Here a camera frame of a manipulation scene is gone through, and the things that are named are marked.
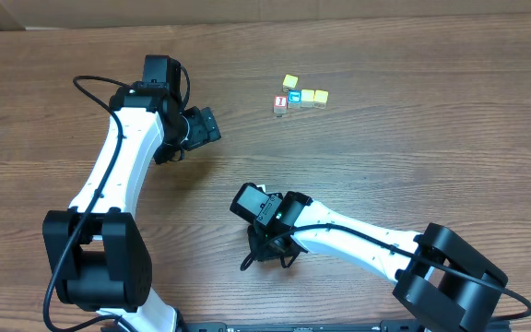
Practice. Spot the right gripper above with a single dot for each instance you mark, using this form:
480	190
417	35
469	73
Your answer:
263	249

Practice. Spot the blue letter block in row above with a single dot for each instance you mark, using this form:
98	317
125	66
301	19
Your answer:
294	99

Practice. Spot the red letter I block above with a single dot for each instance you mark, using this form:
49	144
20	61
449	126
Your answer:
280	105

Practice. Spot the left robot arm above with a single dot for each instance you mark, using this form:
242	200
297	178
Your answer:
98	258

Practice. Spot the yellow block far top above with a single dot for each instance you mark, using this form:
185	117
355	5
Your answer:
289	82

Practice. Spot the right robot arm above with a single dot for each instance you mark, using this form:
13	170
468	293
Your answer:
440	278

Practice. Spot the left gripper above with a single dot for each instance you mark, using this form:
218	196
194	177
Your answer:
208	127

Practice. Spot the yellow block row end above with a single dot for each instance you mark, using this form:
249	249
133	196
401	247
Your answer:
320	99

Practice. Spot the yellow block in row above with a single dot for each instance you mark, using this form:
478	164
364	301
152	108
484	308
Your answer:
307	98

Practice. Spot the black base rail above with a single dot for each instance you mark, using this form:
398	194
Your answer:
401	325

